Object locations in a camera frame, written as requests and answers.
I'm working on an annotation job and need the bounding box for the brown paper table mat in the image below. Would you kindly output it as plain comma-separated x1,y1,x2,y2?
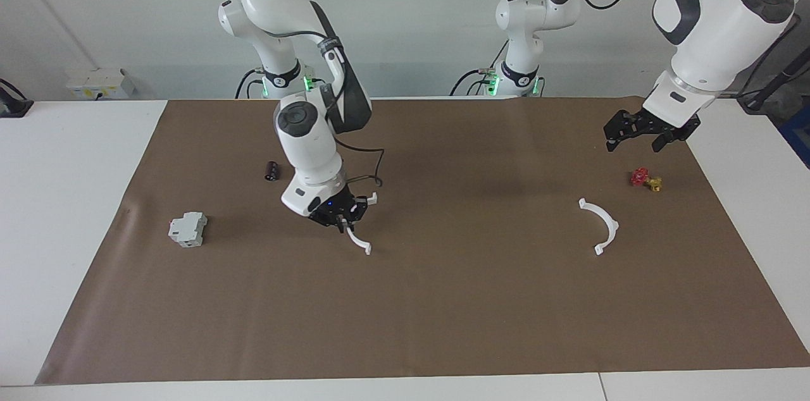
35,96,810,386

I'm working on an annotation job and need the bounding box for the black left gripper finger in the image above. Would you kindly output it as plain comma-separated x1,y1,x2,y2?
604,111,639,152
652,129,684,152

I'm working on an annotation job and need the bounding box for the grey circuit breaker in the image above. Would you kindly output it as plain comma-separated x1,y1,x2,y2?
168,211,208,248

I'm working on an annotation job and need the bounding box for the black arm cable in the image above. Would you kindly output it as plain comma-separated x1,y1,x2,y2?
570,0,799,98
201,0,385,188

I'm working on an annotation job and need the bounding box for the white half-ring pipe clamp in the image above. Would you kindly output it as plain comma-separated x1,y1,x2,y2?
578,198,620,256
345,192,379,256

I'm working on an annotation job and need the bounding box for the red and brass valve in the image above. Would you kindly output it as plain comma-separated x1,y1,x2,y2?
630,167,663,193

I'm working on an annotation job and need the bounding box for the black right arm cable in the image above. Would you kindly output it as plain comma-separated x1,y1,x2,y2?
201,0,385,188

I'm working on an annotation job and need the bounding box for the black right base cable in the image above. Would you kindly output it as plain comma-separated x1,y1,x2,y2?
235,69,262,99

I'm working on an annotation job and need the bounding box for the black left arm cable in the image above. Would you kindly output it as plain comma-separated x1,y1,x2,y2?
570,0,799,98

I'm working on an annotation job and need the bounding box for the black stand foot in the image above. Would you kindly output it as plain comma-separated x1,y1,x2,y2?
0,78,34,118

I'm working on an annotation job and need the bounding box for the black left base cable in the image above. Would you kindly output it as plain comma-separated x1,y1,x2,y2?
449,40,510,97

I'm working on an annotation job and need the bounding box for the black base cable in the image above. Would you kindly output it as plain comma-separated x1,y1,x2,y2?
235,69,262,99
449,40,510,97

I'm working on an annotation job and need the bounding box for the black tripod stand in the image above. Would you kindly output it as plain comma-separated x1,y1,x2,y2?
737,47,810,114

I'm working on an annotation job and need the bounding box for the white wall power strip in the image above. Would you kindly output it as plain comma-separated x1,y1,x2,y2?
66,68,137,100

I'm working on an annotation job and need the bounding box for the blue crate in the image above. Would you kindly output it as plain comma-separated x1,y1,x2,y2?
777,104,810,169

